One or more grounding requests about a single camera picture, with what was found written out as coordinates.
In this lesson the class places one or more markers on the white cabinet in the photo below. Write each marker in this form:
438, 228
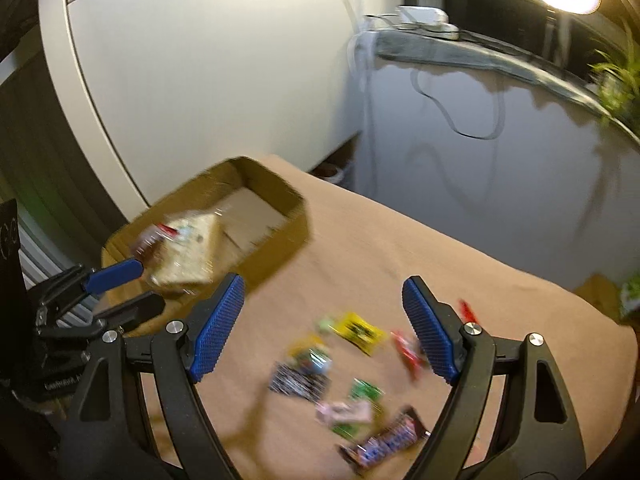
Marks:
156, 91

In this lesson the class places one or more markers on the pink white candy packet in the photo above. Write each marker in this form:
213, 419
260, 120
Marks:
350, 412

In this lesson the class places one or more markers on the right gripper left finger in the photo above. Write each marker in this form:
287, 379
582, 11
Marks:
108, 433

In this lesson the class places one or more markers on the yellow candy packet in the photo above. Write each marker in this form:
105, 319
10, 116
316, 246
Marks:
357, 331

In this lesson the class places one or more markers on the red candy wrapper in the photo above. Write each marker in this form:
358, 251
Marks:
410, 353

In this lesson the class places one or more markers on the brown cardboard box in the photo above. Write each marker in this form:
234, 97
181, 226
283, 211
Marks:
263, 223

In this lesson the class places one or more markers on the Snickers chocolate bar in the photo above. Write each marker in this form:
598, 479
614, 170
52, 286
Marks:
406, 430

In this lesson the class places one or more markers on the green potted plant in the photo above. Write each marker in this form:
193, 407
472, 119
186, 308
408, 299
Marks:
617, 78

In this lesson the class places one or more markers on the plain green candy wrapper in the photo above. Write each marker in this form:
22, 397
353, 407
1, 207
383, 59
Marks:
350, 430

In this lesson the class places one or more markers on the white power strip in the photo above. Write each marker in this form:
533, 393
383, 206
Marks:
428, 21

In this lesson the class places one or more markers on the green clear-wrapped candy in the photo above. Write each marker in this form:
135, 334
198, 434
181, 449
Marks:
326, 325

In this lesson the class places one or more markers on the black patterned snack packet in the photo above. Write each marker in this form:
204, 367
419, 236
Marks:
290, 381

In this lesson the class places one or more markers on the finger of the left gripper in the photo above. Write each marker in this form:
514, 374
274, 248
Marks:
122, 319
112, 274

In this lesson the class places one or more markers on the red bean cake packet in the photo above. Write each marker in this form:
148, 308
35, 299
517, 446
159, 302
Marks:
149, 240

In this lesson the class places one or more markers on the blue yellow egg snack packet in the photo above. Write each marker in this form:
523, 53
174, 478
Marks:
310, 356

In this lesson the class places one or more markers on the beige sandwich cracker packet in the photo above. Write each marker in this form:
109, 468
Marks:
186, 258

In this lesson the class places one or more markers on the green mint candy packet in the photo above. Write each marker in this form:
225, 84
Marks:
362, 390

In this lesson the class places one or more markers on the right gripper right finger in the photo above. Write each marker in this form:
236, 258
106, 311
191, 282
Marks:
536, 434

